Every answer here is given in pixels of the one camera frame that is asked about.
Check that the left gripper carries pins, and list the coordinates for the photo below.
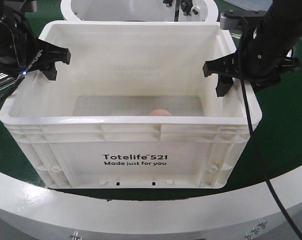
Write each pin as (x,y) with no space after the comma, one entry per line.
(18,46)

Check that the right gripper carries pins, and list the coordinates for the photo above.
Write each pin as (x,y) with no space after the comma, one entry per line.
(263,59)

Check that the pink plush football toy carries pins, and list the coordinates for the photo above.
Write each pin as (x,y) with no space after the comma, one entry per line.
(160,113)

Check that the white plastic tote crate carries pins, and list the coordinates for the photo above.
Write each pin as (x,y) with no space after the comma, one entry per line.
(90,127)

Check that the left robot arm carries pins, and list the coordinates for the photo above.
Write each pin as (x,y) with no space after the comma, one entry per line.
(34,64)

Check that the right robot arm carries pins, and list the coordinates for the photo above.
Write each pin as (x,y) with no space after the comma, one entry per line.
(286,14)

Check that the white outer table rim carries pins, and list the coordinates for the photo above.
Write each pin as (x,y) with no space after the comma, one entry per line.
(52,215)

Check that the black bearing mount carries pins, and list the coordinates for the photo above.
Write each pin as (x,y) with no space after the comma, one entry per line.
(185,5)

